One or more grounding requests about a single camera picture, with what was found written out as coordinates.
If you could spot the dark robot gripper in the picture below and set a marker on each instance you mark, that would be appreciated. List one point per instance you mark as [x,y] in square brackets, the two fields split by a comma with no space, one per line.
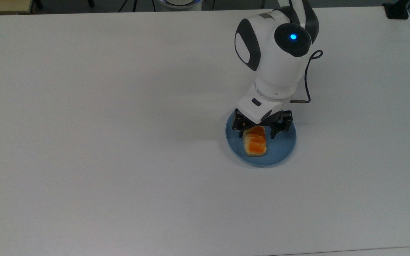
[260,105]

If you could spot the orange glazed bread loaf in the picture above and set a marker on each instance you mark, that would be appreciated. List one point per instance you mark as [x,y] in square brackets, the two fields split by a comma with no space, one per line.
[255,141]

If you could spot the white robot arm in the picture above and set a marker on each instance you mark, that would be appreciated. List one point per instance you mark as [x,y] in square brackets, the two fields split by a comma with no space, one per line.
[276,53]

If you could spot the blue round plate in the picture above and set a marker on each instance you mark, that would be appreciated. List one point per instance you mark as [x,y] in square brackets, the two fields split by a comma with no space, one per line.
[279,149]

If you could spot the black table clamp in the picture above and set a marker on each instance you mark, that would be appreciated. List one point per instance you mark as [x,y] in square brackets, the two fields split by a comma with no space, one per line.
[397,10]

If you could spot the wooden table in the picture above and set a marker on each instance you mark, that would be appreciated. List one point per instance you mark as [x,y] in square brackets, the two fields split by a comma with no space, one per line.
[4,5]

